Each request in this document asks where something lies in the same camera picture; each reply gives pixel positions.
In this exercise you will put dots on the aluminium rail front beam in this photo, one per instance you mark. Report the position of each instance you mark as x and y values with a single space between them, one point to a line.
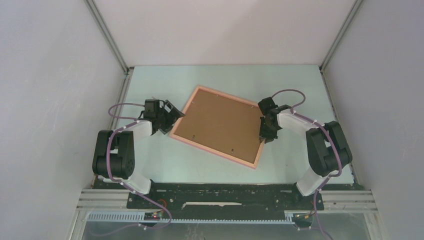
334 201

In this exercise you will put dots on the aluminium corner post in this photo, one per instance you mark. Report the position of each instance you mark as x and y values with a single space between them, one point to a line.
106 33
340 34

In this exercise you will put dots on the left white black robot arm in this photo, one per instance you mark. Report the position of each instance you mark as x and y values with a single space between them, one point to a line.
114 154

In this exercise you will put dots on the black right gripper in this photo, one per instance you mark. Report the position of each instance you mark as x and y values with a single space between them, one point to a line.
268 137

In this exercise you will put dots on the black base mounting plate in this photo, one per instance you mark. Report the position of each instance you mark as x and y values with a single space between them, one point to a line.
232 202

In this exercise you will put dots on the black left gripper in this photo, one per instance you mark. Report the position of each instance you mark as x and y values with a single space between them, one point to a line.
177 114

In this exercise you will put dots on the pink wooden picture frame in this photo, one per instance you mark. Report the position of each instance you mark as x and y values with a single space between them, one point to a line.
212 150

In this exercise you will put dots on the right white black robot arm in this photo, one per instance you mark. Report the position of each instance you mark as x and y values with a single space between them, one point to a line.
327 149

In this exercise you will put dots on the left aluminium corner post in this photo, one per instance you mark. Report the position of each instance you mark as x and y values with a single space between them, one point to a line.
106 33

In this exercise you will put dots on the right aluminium corner post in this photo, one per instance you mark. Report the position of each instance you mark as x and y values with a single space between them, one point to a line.
340 34

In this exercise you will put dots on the white slotted cable duct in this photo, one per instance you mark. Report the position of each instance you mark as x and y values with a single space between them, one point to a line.
139 217

